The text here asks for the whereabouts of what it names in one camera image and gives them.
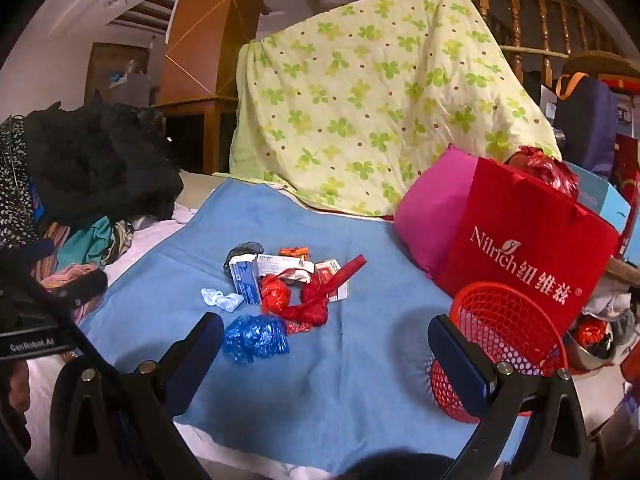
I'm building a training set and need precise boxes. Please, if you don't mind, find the red ribbon strip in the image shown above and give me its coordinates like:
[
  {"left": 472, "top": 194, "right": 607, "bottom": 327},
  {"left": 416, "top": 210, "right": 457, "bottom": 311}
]
[{"left": 327, "top": 254, "right": 367, "bottom": 288}]

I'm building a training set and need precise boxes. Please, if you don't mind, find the white plastic bag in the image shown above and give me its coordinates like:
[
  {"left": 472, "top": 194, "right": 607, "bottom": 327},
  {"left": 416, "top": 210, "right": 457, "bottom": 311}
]
[{"left": 201, "top": 287, "right": 244, "bottom": 313}]

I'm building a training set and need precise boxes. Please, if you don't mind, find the metal bowl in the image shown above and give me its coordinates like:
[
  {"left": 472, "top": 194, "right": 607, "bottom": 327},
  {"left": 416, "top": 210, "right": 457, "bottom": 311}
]
[{"left": 565, "top": 330, "right": 618, "bottom": 373}]

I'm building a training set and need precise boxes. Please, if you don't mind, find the red and white box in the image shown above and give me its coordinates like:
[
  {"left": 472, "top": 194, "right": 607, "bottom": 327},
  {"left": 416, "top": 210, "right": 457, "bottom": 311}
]
[{"left": 314, "top": 258, "right": 351, "bottom": 303}]

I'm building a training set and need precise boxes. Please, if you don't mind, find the blue blanket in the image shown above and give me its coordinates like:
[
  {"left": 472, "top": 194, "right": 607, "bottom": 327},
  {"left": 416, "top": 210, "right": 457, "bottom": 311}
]
[{"left": 77, "top": 177, "right": 531, "bottom": 468}]

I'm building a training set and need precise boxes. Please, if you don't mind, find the black plush garment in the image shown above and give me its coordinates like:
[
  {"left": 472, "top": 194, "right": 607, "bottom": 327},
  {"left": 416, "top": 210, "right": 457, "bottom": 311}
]
[{"left": 22, "top": 92, "right": 185, "bottom": 223}]

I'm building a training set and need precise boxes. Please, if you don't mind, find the yellow striped cloth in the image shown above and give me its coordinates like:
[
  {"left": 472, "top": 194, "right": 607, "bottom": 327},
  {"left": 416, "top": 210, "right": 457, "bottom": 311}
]
[{"left": 102, "top": 217, "right": 136, "bottom": 263}]

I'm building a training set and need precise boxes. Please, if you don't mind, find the knotted red plastic bag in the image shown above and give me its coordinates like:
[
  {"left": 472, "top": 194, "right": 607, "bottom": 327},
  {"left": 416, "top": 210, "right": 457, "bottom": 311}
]
[{"left": 280, "top": 280, "right": 331, "bottom": 328}]

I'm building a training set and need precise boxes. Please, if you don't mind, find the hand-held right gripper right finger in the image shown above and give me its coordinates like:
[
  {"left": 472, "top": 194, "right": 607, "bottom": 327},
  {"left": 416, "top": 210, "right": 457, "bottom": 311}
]
[{"left": 427, "top": 314, "right": 591, "bottom": 480}]

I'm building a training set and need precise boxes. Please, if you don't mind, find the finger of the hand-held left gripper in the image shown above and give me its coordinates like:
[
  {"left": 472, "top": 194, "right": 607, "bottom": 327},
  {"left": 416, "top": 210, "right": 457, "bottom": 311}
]
[
  {"left": 37, "top": 267, "right": 108, "bottom": 306},
  {"left": 0, "top": 237, "right": 56, "bottom": 273}
]

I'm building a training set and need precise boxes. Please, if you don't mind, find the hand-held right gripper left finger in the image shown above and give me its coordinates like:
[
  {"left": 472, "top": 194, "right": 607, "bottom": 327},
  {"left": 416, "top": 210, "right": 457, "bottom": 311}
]
[{"left": 50, "top": 312, "right": 226, "bottom": 480}]

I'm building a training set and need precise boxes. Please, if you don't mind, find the black plastic bag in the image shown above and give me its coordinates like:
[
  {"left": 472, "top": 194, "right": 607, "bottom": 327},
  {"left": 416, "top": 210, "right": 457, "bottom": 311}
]
[{"left": 223, "top": 241, "right": 266, "bottom": 273}]

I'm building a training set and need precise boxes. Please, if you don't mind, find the pink striped cloth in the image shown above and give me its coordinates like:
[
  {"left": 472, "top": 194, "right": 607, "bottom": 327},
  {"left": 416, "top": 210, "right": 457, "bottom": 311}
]
[{"left": 37, "top": 220, "right": 108, "bottom": 321}]

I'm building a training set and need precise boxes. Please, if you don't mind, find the white bed sheet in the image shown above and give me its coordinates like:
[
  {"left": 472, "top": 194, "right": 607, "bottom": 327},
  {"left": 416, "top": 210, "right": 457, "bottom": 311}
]
[{"left": 22, "top": 207, "right": 361, "bottom": 480}]

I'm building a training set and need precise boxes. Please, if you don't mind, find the teal cloth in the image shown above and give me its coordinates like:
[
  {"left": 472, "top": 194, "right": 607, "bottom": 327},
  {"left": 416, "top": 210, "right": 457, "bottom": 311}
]
[{"left": 57, "top": 216, "right": 118, "bottom": 267}]

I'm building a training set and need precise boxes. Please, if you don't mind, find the blue plastic bag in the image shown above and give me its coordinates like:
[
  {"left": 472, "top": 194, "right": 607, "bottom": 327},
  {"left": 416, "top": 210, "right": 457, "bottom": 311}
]
[{"left": 223, "top": 313, "right": 291, "bottom": 363}]

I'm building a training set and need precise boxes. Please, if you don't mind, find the wooden door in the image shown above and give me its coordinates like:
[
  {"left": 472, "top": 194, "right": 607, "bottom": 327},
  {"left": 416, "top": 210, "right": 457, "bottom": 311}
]
[{"left": 85, "top": 42, "right": 151, "bottom": 106}]

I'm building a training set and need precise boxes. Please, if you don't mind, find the navy bag with orange handles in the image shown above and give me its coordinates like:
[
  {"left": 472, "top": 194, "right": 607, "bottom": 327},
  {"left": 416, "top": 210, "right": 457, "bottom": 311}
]
[{"left": 552, "top": 72, "right": 621, "bottom": 176}]

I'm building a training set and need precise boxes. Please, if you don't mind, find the shiny red plastic bag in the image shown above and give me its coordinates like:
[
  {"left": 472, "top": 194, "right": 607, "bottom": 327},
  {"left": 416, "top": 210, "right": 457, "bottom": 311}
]
[{"left": 505, "top": 145, "right": 581, "bottom": 198}]

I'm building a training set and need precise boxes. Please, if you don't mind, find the blue cardboard box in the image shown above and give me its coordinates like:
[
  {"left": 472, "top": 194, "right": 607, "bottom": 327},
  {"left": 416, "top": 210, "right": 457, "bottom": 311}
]
[{"left": 565, "top": 160, "right": 633, "bottom": 233}]

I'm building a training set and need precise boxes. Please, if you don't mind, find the green clover print quilt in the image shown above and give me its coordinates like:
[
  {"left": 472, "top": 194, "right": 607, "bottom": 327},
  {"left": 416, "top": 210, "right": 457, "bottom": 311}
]
[{"left": 229, "top": 0, "right": 563, "bottom": 218}]

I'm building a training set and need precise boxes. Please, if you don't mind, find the beige mattress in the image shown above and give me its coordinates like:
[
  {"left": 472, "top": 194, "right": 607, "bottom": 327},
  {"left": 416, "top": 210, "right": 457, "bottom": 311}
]
[{"left": 175, "top": 170, "right": 231, "bottom": 211}]

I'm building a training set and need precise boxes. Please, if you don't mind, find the pink pillow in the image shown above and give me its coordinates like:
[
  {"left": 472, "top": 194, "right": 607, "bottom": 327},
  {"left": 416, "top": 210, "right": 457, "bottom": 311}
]
[{"left": 394, "top": 144, "right": 483, "bottom": 281}]

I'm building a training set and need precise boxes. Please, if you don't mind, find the wooden stair railing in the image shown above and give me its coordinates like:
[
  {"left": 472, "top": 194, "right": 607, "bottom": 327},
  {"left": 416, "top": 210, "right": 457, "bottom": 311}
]
[{"left": 470, "top": 0, "right": 626, "bottom": 86}]

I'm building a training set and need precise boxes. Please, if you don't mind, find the red mesh basket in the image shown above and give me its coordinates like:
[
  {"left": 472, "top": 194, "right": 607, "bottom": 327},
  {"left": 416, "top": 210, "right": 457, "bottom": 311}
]
[{"left": 429, "top": 281, "right": 570, "bottom": 423}]

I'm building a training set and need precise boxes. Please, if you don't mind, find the black dotted cloth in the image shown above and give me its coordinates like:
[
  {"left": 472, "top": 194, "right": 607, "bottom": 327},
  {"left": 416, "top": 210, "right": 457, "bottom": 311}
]
[{"left": 0, "top": 115, "right": 41, "bottom": 251}]

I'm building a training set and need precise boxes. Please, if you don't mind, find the blue and white medicine box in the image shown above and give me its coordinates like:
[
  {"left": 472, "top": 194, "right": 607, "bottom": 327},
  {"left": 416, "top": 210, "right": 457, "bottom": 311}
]
[{"left": 230, "top": 255, "right": 263, "bottom": 306}]

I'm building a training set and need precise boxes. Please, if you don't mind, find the wooden cabinet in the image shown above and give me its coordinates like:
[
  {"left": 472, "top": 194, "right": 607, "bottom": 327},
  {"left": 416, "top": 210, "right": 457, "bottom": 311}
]
[
  {"left": 160, "top": 0, "right": 273, "bottom": 106},
  {"left": 152, "top": 95, "right": 238, "bottom": 176}
]

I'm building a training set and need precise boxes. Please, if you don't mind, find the red tote bag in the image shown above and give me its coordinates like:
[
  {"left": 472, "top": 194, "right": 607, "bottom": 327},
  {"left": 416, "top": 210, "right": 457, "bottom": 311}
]
[{"left": 434, "top": 156, "right": 621, "bottom": 333}]

